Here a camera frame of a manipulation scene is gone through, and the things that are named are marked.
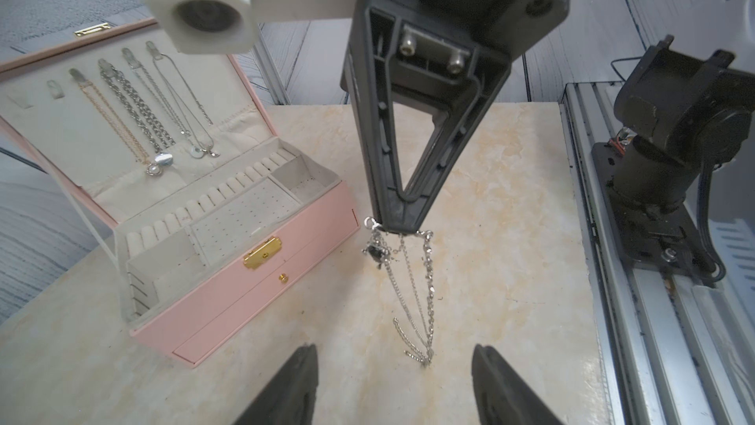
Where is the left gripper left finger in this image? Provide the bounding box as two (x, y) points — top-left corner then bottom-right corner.
(234, 344), (319, 425)

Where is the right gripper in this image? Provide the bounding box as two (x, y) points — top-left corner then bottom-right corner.
(342, 0), (570, 234)

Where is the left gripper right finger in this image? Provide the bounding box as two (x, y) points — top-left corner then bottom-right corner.
(471, 344), (562, 425)

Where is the silver jewelry chain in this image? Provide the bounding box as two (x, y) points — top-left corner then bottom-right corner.
(361, 215), (436, 367)

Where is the pink jewelry box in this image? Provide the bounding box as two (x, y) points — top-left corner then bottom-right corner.
(1, 20), (358, 366)

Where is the right frame post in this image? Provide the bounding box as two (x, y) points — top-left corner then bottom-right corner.
(252, 39), (291, 106)

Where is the aluminium rail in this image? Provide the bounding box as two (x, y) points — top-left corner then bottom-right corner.
(560, 82), (754, 424)

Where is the silver disc pendant necklace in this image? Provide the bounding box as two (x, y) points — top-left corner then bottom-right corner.
(120, 46), (206, 161)

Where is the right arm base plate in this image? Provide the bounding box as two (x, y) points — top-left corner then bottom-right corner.
(592, 138), (718, 283)

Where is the thin silver necklace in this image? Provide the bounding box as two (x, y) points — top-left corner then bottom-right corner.
(144, 40), (220, 160)

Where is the chunky silver chain necklace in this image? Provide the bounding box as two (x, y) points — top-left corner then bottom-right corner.
(96, 57), (177, 167)

